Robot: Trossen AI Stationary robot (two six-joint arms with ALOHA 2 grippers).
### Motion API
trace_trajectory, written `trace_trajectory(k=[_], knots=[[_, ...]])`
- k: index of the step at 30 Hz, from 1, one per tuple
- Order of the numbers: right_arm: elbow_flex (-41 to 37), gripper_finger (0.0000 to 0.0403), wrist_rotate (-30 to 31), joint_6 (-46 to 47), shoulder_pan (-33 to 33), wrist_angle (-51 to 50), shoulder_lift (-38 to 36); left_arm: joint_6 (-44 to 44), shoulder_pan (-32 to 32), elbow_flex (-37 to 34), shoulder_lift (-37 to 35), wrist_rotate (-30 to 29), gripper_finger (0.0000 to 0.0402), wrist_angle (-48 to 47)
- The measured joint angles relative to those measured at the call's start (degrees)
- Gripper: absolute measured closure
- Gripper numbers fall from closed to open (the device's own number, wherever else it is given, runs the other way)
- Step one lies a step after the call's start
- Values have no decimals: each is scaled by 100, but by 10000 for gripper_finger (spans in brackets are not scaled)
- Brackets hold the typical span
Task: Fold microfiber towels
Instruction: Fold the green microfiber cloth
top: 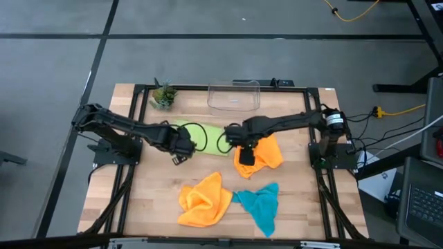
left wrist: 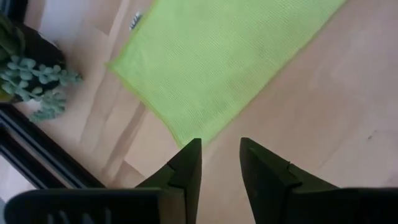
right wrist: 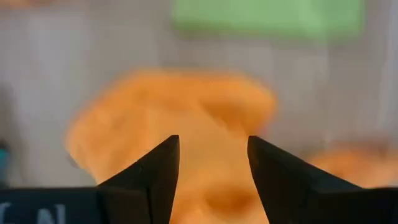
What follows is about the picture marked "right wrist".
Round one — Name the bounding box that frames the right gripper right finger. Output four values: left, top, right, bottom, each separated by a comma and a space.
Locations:
247, 135, 361, 224

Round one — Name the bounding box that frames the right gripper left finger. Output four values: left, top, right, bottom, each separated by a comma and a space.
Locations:
96, 134, 180, 224

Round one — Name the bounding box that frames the green microfiber towel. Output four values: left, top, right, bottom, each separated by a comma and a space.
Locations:
170, 0, 366, 40

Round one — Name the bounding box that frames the teal microfiber towel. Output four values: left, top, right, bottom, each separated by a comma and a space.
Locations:
0, 147, 11, 186

